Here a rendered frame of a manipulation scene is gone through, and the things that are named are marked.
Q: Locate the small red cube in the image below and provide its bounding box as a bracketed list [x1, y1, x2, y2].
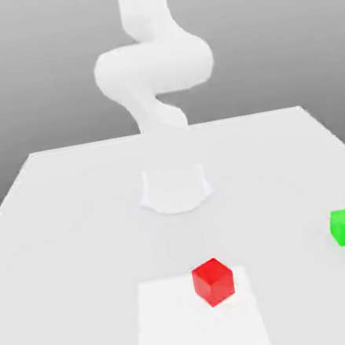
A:
[188, 253, 239, 311]

